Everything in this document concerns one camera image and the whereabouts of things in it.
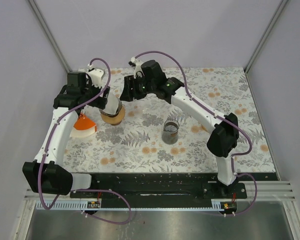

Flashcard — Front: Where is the white slotted cable duct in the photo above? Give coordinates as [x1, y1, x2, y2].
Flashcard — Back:
[46, 198, 225, 213]

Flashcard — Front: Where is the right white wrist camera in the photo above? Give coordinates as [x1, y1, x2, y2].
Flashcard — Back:
[128, 57, 144, 79]

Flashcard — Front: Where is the grey glass carafe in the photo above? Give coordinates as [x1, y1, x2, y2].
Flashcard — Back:
[161, 119, 179, 145]

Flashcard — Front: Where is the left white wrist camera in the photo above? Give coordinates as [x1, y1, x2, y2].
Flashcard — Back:
[87, 65, 105, 87]

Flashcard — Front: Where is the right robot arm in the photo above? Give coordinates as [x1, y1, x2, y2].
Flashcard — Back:
[120, 57, 239, 198]

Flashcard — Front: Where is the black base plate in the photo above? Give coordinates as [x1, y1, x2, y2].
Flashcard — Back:
[70, 173, 247, 210]

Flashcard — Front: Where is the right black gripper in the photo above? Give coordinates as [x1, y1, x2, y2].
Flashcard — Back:
[119, 74, 155, 103]

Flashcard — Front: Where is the floral tablecloth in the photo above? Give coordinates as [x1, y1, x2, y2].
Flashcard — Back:
[63, 67, 275, 173]

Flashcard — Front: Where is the orange coffee filter pack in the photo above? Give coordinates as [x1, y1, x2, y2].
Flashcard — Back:
[70, 113, 97, 138]

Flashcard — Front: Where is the purple cable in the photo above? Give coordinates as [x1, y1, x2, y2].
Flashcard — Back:
[134, 51, 258, 218]
[38, 57, 133, 225]

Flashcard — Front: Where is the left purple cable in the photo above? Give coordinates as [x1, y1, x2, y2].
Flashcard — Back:
[38, 57, 133, 225]

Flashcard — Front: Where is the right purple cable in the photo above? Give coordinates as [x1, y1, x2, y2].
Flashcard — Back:
[134, 51, 258, 218]

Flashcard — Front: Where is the left aluminium frame post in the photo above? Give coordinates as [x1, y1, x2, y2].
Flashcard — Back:
[26, 0, 72, 73]

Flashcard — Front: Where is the white paper coffee filter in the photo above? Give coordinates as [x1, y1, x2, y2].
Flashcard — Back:
[100, 92, 120, 116]

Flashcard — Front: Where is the aluminium frame post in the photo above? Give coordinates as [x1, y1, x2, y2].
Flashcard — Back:
[26, 0, 72, 73]
[243, 0, 290, 75]

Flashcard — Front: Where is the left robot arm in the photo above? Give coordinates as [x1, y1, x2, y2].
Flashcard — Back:
[22, 68, 110, 198]

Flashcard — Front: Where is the clear glass dripper cone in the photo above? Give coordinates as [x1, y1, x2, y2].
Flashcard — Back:
[140, 104, 152, 115]

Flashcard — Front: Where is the aluminium front rail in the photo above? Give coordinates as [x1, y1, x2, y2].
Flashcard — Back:
[23, 179, 297, 201]

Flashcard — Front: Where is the right aluminium frame post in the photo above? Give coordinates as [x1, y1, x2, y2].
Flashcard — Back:
[243, 0, 290, 75]

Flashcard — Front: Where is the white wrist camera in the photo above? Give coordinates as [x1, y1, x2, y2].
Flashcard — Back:
[87, 65, 105, 87]
[128, 57, 144, 79]

